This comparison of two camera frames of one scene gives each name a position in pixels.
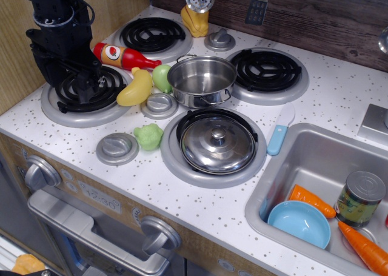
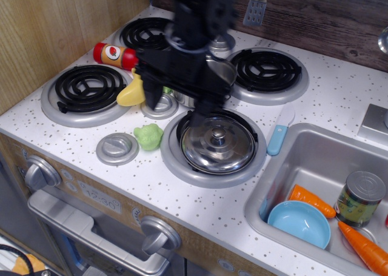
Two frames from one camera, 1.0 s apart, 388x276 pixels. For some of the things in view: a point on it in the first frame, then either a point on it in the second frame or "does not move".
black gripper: [62, 48] → [187, 70]
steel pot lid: [218, 145] does not move
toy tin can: [359, 199] does not move
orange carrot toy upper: [297, 193] does not move
